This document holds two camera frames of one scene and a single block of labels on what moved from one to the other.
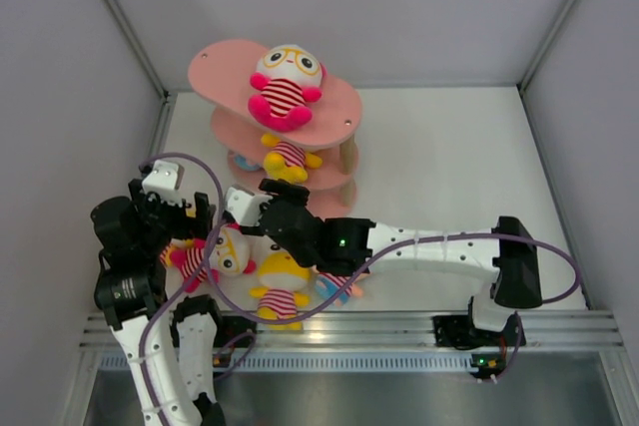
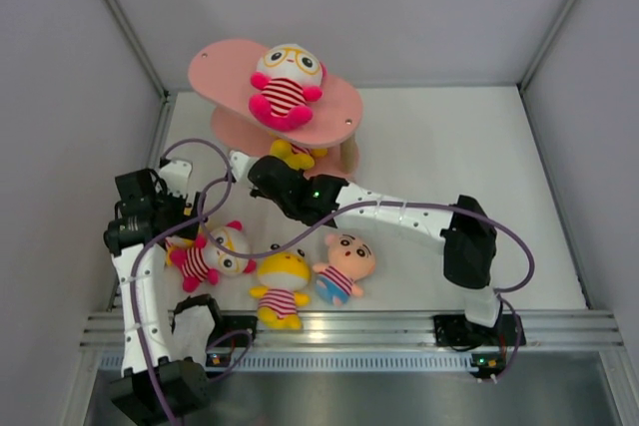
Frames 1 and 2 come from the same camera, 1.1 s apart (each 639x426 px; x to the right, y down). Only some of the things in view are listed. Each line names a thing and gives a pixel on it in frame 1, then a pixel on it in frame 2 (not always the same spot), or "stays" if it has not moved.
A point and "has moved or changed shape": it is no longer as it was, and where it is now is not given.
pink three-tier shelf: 221,71 stays
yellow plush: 287,160 has moved or changed shape
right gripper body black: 296,197 → 289,210
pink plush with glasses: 290,79 stays
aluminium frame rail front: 395,333 stays
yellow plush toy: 281,274 stays
